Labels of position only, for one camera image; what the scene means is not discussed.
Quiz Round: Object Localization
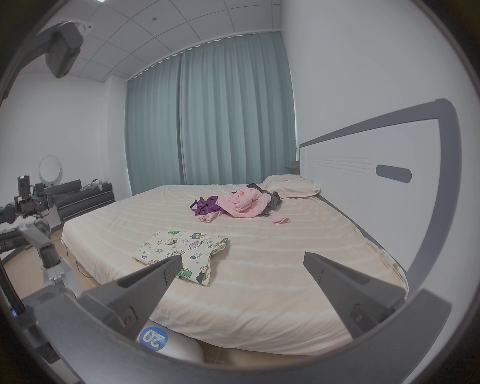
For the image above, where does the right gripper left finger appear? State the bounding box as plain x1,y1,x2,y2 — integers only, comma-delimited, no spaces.
77,254,184,343

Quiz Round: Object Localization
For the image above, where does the bed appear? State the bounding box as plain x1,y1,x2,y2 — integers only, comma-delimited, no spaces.
60,98,462,357

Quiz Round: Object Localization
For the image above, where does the pink garment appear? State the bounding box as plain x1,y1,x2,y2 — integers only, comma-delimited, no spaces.
199,186,291,226

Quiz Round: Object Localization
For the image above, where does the round white mirror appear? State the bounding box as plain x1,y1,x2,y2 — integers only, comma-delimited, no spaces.
39,155,63,187

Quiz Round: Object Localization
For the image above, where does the cream pillow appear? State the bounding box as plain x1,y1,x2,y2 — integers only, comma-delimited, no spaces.
262,174,322,199

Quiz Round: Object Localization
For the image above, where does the blue-green curtain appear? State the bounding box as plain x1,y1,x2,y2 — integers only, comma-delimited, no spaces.
125,32,299,196

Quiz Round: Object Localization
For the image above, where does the black chest of drawers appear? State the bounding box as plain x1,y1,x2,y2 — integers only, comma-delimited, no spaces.
34,179,115,222

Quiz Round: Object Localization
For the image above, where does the white printed pyjama top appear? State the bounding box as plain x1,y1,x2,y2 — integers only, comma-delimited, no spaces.
133,229,230,287

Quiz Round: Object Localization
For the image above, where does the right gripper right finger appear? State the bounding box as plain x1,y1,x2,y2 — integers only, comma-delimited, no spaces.
304,252,406,344

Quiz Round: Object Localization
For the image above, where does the black garment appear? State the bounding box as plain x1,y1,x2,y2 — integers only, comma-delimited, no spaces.
247,183,284,217

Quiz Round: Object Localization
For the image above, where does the purple garment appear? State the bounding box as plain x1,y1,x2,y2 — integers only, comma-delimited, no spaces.
190,195,226,217

